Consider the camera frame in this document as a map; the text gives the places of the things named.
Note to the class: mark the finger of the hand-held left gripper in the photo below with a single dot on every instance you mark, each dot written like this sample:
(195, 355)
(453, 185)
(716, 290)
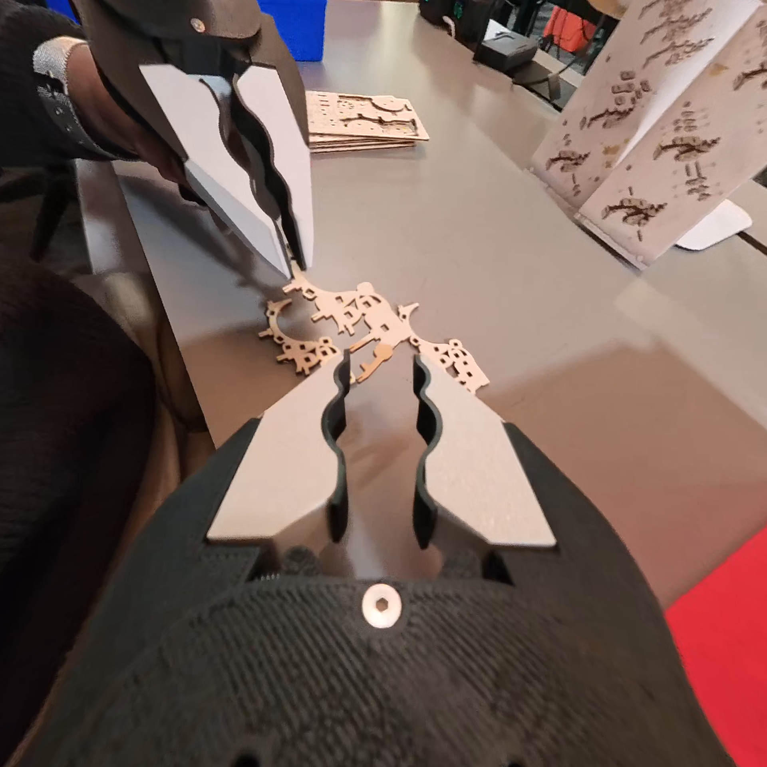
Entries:
(281, 132)
(198, 132)

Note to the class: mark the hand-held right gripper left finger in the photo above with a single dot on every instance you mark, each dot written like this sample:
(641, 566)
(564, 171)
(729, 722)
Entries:
(281, 473)

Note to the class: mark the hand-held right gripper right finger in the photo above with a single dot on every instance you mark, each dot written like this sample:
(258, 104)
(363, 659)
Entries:
(485, 479)

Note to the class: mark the small wooden key piece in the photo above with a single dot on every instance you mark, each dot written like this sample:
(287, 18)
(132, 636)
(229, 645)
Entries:
(374, 359)

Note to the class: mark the person's left forearm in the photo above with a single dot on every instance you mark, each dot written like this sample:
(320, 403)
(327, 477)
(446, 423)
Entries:
(42, 90)

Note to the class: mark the grey desk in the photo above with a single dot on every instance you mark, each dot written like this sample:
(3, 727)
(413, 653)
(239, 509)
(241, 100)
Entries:
(479, 239)

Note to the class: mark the person's left hand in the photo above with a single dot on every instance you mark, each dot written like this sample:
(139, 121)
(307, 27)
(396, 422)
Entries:
(129, 114)

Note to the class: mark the stack of wooden puzzle sheets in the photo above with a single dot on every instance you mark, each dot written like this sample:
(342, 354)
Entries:
(359, 123)

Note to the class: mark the blue plastic box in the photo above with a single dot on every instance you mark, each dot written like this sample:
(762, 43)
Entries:
(293, 27)

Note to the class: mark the dark knitted sweater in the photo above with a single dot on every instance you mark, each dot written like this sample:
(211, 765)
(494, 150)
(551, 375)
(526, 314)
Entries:
(66, 431)

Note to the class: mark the black power adapter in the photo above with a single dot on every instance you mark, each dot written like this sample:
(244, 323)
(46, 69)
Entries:
(506, 51)

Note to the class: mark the orange cloth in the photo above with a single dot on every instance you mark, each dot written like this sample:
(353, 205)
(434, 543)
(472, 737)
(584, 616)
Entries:
(569, 27)

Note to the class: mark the white stand base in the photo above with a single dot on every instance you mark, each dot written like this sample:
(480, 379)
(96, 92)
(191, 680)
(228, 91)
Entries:
(716, 227)

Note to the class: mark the white scorched backing board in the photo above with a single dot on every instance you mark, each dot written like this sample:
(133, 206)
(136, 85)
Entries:
(623, 84)

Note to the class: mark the standing punched wooden sheets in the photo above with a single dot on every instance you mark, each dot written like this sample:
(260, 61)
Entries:
(689, 168)

